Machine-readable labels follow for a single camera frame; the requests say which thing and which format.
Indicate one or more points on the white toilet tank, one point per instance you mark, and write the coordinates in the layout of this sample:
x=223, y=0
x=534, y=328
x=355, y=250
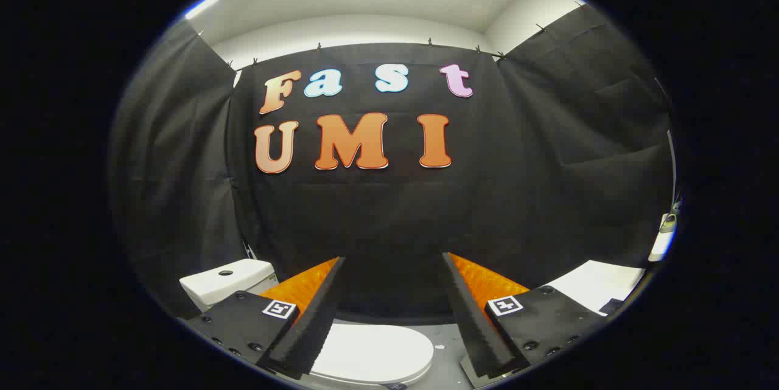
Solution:
x=228, y=280

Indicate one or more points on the white panelled door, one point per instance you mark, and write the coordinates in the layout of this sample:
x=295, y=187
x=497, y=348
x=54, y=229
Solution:
x=599, y=283

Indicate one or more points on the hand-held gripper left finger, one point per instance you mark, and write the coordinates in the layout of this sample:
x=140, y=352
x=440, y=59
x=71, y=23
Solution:
x=316, y=311

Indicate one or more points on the small dark box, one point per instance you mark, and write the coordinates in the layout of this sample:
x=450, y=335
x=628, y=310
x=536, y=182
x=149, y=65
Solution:
x=611, y=306

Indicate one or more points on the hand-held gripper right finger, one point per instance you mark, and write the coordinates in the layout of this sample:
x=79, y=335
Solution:
x=471, y=317

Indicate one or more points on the black backdrop cloth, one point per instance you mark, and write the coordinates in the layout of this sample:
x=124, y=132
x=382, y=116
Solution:
x=395, y=213

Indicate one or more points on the small white fixture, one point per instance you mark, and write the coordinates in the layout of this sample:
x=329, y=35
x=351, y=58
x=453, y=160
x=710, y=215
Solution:
x=663, y=244

